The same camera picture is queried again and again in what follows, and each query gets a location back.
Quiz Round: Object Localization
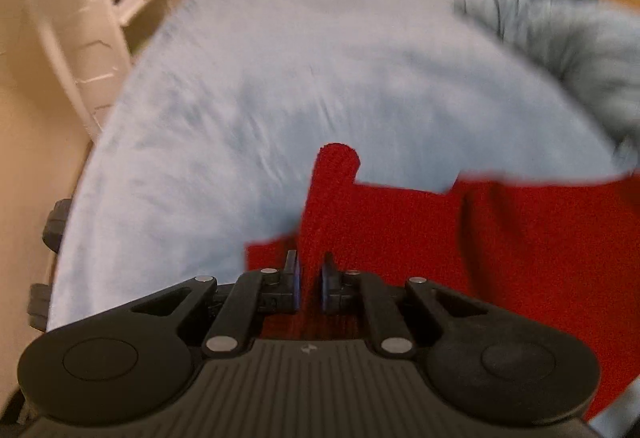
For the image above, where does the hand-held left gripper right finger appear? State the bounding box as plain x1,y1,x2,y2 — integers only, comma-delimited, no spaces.
319,253,493,359

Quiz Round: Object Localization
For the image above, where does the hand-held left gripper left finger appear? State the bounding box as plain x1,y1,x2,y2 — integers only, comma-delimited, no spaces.
132,250,304,359

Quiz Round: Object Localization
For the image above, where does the red knit cardigan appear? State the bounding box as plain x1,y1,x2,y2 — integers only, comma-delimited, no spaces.
245,143,640,424

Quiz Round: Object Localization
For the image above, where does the light blue bed sheet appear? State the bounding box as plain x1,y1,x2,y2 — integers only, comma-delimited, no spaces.
47,0,626,334

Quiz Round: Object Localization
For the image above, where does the crumpled blue-grey blanket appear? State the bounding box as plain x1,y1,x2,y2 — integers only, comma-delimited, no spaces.
452,0,640,169

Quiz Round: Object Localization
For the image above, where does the black bed frame knob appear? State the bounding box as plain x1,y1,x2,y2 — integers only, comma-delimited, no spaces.
27,283,52,333
42,198,73,251

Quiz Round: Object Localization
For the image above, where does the white pedestal fan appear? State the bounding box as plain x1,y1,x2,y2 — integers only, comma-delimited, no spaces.
0,0,133,141

